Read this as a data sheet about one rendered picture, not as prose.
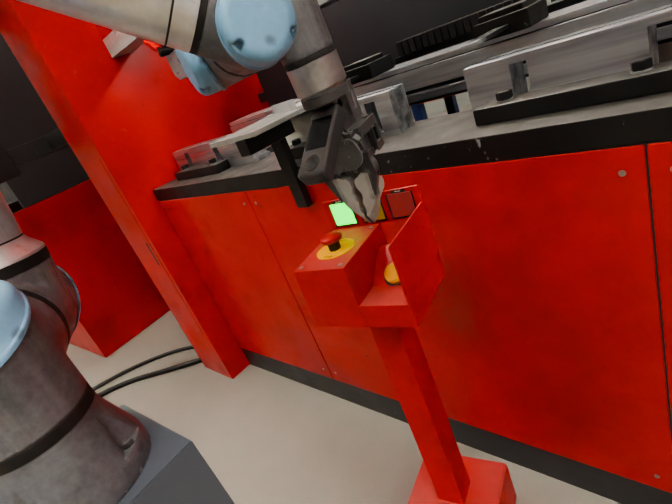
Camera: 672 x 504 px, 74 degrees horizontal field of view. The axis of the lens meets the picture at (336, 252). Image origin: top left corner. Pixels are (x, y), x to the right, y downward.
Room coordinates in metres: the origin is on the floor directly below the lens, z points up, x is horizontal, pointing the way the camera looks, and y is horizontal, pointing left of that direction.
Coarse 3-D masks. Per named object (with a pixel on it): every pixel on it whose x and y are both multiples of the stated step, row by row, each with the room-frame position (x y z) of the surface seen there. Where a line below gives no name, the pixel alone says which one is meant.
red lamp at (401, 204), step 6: (402, 192) 0.73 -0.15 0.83; (408, 192) 0.72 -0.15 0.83; (390, 198) 0.75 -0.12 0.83; (396, 198) 0.74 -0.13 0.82; (402, 198) 0.73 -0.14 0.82; (408, 198) 0.73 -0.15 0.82; (390, 204) 0.75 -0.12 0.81; (396, 204) 0.74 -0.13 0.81; (402, 204) 0.74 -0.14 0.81; (408, 204) 0.73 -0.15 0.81; (396, 210) 0.74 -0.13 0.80; (402, 210) 0.74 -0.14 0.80; (408, 210) 0.73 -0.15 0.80; (396, 216) 0.75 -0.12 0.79
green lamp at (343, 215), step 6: (336, 204) 0.82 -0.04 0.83; (342, 204) 0.81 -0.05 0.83; (336, 210) 0.82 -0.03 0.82; (342, 210) 0.81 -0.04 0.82; (348, 210) 0.80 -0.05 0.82; (336, 216) 0.82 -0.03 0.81; (342, 216) 0.81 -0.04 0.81; (348, 216) 0.81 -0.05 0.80; (336, 222) 0.82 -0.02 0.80; (342, 222) 0.82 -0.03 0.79; (348, 222) 0.81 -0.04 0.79; (354, 222) 0.80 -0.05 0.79
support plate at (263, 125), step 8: (288, 112) 1.07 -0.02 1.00; (296, 112) 1.03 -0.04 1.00; (264, 120) 1.12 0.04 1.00; (272, 120) 1.03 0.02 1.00; (280, 120) 1.00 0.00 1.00; (248, 128) 1.08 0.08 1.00; (256, 128) 1.00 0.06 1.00; (264, 128) 0.97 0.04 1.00; (232, 136) 1.04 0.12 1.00; (240, 136) 0.99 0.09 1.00; (248, 136) 0.97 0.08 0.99; (216, 144) 1.06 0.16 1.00; (224, 144) 1.04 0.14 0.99
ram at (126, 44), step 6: (102, 30) 1.80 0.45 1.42; (108, 30) 1.77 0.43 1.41; (102, 36) 1.82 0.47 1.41; (126, 36) 1.69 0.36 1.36; (132, 36) 1.66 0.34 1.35; (120, 42) 1.74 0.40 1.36; (126, 42) 1.71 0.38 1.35; (132, 42) 1.69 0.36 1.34; (138, 42) 1.73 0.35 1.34; (114, 48) 1.79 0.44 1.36; (120, 48) 1.75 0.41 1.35; (126, 48) 1.75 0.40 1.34; (132, 48) 1.80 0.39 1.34; (114, 54) 1.80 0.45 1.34; (120, 54) 1.82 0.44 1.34
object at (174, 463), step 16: (144, 416) 0.48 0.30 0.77; (160, 432) 0.43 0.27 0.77; (160, 448) 0.41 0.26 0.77; (176, 448) 0.40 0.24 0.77; (192, 448) 0.40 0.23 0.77; (160, 464) 0.38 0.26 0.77; (176, 464) 0.38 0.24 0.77; (192, 464) 0.39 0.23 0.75; (144, 480) 0.37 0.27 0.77; (160, 480) 0.37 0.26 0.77; (176, 480) 0.37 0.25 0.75; (192, 480) 0.38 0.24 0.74; (208, 480) 0.39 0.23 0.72; (128, 496) 0.35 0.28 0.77; (144, 496) 0.35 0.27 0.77; (160, 496) 0.36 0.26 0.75; (176, 496) 0.37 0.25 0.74; (192, 496) 0.38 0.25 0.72; (208, 496) 0.39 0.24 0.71; (224, 496) 0.39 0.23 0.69
